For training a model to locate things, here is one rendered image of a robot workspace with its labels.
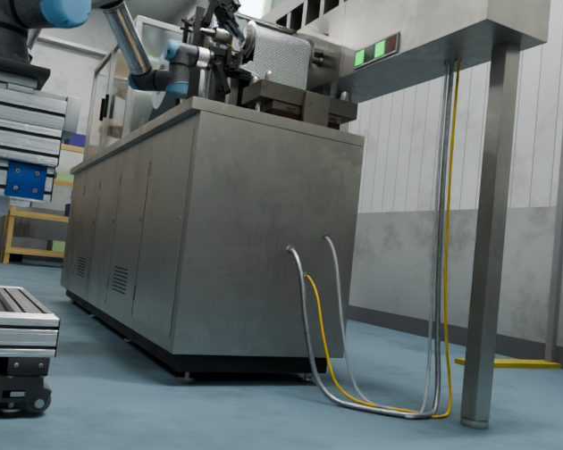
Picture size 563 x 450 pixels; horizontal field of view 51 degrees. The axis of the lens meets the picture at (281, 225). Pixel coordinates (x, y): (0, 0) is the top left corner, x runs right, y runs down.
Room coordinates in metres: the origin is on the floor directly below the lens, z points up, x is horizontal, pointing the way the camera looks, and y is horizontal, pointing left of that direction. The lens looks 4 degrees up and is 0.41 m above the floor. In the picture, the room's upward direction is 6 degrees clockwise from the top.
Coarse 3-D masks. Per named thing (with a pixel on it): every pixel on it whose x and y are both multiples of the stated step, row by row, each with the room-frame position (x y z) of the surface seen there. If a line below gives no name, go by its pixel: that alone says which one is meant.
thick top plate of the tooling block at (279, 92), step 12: (252, 84) 2.06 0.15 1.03; (264, 84) 1.99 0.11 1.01; (276, 84) 2.01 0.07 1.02; (252, 96) 2.05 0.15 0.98; (264, 96) 2.00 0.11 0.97; (276, 96) 2.02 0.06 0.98; (288, 96) 2.04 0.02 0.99; (300, 96) 2.06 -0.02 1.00; (336, 108) 2.13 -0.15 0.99; (348, 108) 2.15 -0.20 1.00; (348, 120) 2.19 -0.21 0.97
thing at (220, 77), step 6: (216, 66) 2.09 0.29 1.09; (222, 66) 2.10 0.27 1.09; (216, 72) 2.11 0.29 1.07; (222, 72) 2.10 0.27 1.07; (216, 78) 2.12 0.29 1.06; (222, 78) 2.10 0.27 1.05; (222, 84) 2.11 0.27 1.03; (228, 84) 2.12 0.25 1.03; (222, 90) 2.12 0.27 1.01; (228, 90) 2.12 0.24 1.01
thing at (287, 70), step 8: (256, 48) 2.19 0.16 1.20; (256, 56) 2.19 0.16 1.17; (264, 56) 2.20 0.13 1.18; (272, 56) 2.22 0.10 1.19; (280, 56) 2.23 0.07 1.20; (256, 64) 2.19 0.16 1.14; (264, 64) 2.21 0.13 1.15; (272, 64) 2.22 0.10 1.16; (280, 64) 2.24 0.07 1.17; (288, 64) 2.25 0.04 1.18; (296, 64) 2.27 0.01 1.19; (304, 64) 2.28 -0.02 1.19; (256, 72) 2.19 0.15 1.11; (264, 72) 2.21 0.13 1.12; (280, 72) 2.24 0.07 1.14; (288, 72) 2.25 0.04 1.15; (296, 72) 2.27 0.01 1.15; (304, 72) 2.29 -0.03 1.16; (280, 80) 2.24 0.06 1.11; (288, 80) 2.26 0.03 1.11; (296, 80) 2.27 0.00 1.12; (304, 80) 2.29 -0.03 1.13; (304, 88) 2.29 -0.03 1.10
